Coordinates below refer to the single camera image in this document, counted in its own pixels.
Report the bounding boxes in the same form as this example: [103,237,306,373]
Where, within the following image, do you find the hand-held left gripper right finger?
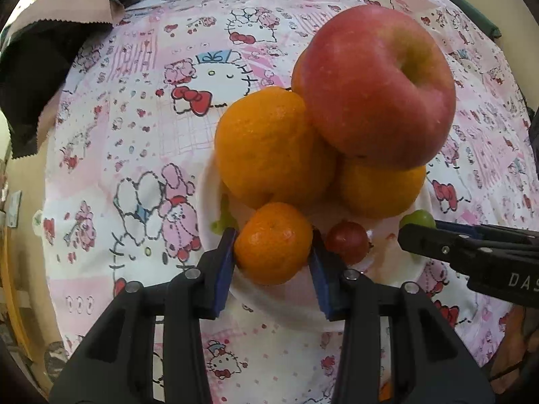
[309,229,495,404]

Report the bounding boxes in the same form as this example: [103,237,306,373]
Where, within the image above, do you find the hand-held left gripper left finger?
[50,227,239,404]

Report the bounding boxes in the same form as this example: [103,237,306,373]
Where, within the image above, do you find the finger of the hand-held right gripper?
[398,224,539,276]
[434,220,539,245]

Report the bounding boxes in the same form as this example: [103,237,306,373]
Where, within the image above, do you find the green grape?
[211,196,236,235]
[399,209,436,230]

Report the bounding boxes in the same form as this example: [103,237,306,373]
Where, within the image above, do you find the white plate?
[197,151,434,332]

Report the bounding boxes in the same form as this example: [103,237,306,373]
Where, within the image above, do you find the red grape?
[325,220,370,266]

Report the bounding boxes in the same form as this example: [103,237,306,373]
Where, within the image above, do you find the red apple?
[295,5,457,171]

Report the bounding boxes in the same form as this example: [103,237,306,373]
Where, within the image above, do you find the person's right hand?
[490,303,539,392]

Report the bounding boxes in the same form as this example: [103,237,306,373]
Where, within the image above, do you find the pink printed blanket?
[42,0,535,404]

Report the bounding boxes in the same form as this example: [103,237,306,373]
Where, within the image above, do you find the small blue card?
[4,191,24,228]

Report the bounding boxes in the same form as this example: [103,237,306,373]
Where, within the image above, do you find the pink and black fabric sheet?
[0,0,123,161]

